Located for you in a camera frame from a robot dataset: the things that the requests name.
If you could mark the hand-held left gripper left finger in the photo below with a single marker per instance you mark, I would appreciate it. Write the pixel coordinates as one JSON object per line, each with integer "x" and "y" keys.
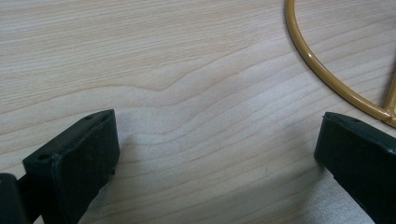
{"x": 71, "y": 168}

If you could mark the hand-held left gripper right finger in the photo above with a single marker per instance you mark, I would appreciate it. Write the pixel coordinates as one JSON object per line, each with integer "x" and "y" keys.
{"x": 361, "y": 155}

